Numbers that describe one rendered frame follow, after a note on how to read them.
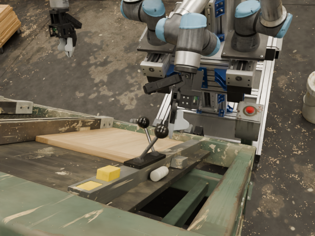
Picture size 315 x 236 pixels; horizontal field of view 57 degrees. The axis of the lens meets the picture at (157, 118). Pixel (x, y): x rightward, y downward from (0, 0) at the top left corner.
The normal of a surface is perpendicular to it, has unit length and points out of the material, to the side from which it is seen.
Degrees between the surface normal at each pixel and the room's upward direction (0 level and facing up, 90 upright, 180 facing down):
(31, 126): 90
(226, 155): 39
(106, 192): 90
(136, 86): 0
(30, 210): 51
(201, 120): 0
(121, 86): 0
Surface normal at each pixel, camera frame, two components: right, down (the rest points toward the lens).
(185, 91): -0.01, 0.08
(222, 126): -0.18, -0.60
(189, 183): -0.35, 0.03
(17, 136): 0.92, 0.17
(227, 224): 0.15, -0.99
